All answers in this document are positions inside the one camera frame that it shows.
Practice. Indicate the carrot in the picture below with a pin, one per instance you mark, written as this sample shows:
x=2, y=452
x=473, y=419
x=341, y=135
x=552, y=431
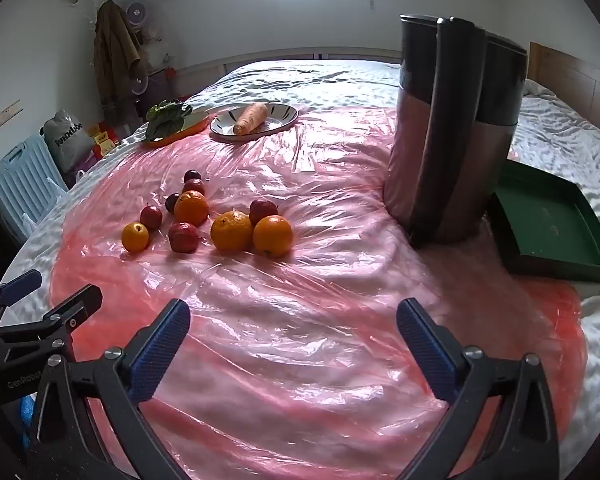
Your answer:
x=250, y=117

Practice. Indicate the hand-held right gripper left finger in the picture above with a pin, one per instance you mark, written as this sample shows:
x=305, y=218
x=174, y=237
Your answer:
x=162, y=347

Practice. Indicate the red apple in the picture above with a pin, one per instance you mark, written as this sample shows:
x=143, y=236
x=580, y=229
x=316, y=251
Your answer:
x=263, y=209
x=183, y=236
x=193, y=186
x=151, y=216

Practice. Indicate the small white fan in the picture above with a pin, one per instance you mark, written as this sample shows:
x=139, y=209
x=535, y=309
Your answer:
x=136, y=12

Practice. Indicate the grey bag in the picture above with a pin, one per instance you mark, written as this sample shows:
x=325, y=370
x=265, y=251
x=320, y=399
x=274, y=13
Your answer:
x=70, y=135

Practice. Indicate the wooden headboard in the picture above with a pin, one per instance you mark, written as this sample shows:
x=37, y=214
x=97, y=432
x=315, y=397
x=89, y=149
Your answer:
x=580, y=75

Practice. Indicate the wall socket strip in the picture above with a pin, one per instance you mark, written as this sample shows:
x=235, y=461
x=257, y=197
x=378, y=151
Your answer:
x=5, y=112

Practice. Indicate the dark plum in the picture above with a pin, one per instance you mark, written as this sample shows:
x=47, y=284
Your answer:
x=171, y=202
x=192, y=175

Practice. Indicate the striped plate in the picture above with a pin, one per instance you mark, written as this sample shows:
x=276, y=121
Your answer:
x=280, y=115

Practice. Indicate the blue plastic basket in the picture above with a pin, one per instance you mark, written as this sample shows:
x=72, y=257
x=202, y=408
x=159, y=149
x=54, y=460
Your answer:
x=20, y=185

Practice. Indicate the yellow boxes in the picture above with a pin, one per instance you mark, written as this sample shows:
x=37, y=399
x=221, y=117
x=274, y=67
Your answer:
x=101, y=137

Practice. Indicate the pink plastic sheet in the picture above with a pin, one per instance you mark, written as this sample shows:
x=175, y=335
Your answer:
x=280, y=310

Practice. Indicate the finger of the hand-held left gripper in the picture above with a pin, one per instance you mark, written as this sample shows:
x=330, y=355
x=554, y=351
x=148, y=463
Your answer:
x=20, y=285
x=77, y=307

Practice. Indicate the green tray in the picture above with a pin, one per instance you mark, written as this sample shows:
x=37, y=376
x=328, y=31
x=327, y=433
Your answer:
x=545, y=220

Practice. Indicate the orange plate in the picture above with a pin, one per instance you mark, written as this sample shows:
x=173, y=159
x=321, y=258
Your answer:
x=195, y=122

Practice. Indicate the brown coat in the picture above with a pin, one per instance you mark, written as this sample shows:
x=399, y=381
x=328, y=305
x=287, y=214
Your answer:
x=112, y=50

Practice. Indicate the green leafy vegetable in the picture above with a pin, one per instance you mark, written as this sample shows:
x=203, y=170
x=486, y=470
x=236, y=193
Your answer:
x=162, y=117

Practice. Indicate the rumpled white quilt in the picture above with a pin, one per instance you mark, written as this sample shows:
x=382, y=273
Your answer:
x=537, y=89

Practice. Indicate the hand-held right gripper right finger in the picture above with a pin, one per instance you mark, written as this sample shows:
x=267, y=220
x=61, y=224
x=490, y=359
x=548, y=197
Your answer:
x=425, y=350

